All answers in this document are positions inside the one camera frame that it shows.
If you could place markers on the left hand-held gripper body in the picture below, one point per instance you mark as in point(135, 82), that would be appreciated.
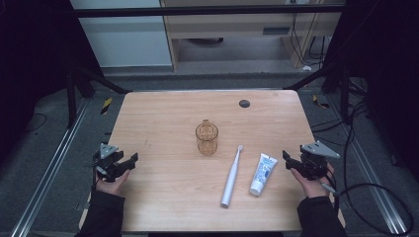
point(107, 163)

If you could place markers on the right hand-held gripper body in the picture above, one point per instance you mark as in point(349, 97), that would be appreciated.
point(314, 161)

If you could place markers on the white blue toothpaste tube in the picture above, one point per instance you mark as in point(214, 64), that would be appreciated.
point(262, 173)

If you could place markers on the person's left hand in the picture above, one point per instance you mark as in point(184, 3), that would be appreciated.
point(113, 186)

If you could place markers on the person's right hand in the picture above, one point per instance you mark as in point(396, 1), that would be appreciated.
point(311, 188)

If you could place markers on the yellow black floor tape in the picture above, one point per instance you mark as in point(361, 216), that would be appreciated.
point(106, 105)
point(320, 102)

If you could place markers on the white electric toothbrush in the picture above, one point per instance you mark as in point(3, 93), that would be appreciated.
point(231, 177)

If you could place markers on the round grey table grommet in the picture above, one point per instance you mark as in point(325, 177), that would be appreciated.
point(244, 103)

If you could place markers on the black metal stand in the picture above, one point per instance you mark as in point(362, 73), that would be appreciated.
point(71, 98)
point(344, 95)

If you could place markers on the amber glass mug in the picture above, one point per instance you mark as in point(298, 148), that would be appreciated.
point(207, 137)

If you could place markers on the white cabinet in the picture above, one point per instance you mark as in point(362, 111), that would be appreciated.
point(125, 39)

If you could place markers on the black curtain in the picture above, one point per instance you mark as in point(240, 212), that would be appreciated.
point(388, 65)
point(33, 65)

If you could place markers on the black horizontal bar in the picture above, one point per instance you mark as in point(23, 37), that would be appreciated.
point(197, 11)

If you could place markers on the aluminium floor rail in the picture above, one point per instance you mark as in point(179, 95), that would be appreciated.
point(369, 171)
point(49, 168)

